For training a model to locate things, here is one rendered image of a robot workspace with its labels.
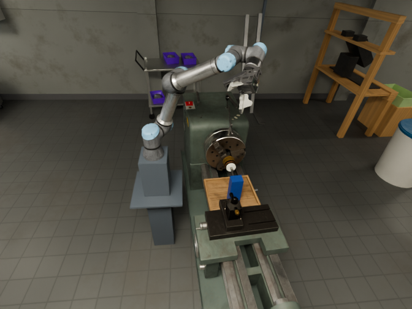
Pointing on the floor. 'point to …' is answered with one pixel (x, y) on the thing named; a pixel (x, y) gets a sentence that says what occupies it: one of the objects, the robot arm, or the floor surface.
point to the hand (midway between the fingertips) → (233, 103)
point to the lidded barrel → (398, 157)
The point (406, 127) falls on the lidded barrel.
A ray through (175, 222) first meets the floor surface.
